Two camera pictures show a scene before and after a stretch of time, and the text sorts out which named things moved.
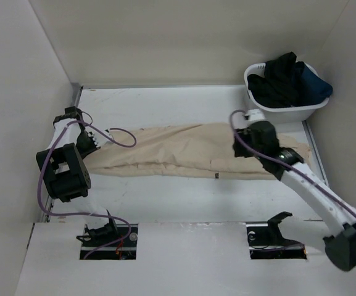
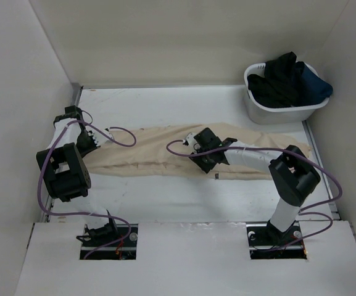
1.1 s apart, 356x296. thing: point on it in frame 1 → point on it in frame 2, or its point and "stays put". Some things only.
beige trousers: x=197 y=151 stays put
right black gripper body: x=241 y=150 → x=205 y=161
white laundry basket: x=285 y=113 stays put
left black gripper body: x=85 y=143 stays put
